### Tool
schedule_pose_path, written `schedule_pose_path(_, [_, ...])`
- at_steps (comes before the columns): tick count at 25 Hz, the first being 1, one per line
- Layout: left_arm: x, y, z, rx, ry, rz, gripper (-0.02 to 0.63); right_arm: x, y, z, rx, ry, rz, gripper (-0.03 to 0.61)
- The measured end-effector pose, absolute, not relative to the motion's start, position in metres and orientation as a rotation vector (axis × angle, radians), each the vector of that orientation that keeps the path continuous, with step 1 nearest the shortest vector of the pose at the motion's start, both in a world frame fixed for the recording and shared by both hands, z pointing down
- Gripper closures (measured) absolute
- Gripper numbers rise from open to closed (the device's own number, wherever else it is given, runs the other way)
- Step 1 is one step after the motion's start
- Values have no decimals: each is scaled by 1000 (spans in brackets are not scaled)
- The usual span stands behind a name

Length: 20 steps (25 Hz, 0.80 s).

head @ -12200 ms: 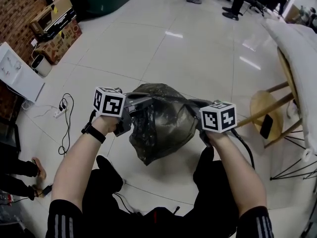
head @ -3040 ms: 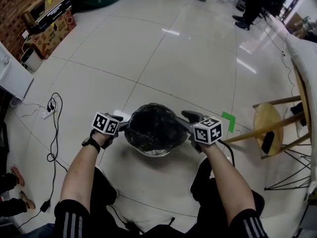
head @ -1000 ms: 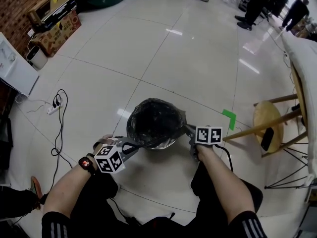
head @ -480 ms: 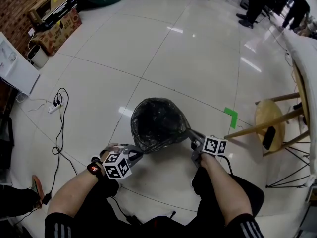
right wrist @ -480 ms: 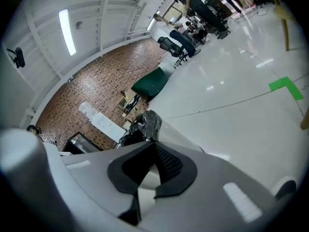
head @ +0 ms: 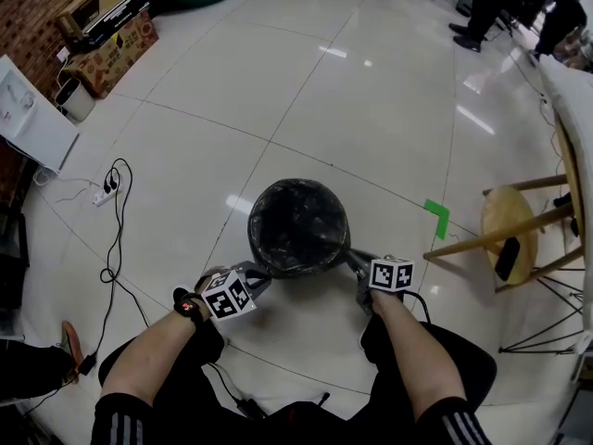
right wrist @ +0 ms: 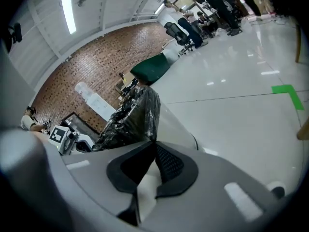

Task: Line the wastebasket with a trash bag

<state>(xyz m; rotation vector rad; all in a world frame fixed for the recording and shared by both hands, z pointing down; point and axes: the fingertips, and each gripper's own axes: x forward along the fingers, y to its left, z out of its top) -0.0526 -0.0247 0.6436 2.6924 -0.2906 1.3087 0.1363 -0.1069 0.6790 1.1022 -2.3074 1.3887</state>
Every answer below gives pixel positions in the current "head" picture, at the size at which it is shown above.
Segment white water dispenser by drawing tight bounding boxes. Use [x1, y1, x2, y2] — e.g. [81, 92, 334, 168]
[0, 53, 80, 175]

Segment small white bin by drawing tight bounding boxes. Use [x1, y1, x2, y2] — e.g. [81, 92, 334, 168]
[54, 77, 96, 124]

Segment long black box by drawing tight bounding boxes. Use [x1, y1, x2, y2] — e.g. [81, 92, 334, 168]
[82, 0, 152, 48]

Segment person's right forearm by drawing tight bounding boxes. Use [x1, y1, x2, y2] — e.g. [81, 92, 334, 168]
[370, 289, 467, 419]

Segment person's left forearm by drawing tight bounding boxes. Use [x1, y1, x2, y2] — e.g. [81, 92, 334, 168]
[100, 294, 210, 407]

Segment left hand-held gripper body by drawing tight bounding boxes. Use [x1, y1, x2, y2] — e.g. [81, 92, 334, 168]
[201, 262, 258, 322]

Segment thin black cable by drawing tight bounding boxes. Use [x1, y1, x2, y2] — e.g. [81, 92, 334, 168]
[206, 362, 268, 419]

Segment black wire chair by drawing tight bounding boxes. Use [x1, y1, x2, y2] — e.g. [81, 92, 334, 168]
[498, 266, 593, 356]

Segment green tape mark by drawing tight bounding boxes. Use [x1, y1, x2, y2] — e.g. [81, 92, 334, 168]
[423, 197, 451, 241]

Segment black plastic bin bag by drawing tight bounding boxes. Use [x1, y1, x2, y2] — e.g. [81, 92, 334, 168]
[247, 177, 354, 280]

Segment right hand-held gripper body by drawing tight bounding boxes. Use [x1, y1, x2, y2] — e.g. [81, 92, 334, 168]
[356, 255, 415, 315]

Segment person's left hand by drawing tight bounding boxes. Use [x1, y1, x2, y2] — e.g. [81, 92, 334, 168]
[194, 268, 231, 294]

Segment person's black trousers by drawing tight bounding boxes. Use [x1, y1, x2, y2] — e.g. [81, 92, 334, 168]
[97, 312, 499, 445]

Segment printed cardboard box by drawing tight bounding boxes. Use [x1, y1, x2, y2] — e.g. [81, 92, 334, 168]
[62, 10, 161, 100]

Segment white cable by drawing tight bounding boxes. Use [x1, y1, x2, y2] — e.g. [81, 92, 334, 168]
[32, 167, 99, 203]

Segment brown cardboard box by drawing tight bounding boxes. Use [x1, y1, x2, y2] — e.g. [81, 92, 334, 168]
[55, 0, 110, 42]

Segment person's black striped shirt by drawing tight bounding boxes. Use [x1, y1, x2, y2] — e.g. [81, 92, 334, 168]
[90, 390, 492, 445]

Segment black phone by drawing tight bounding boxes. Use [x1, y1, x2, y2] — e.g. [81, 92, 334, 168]
[494, 236, 522, 283]

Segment wooden table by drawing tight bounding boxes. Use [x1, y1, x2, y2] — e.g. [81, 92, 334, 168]
[553, 113, 587, 232]

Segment black floor cable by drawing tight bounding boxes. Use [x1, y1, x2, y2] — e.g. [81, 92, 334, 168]
[90, 158, 150, 365]

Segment black smartwatch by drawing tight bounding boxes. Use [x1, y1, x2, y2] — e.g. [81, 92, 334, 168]
[172, 286, 208, 326]

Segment white power strip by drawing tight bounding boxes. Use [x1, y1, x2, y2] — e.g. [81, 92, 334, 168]
[92, 181, 123, 209]

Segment round wooden stool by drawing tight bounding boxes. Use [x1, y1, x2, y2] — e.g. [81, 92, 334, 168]
[423, 173, 587, 294]

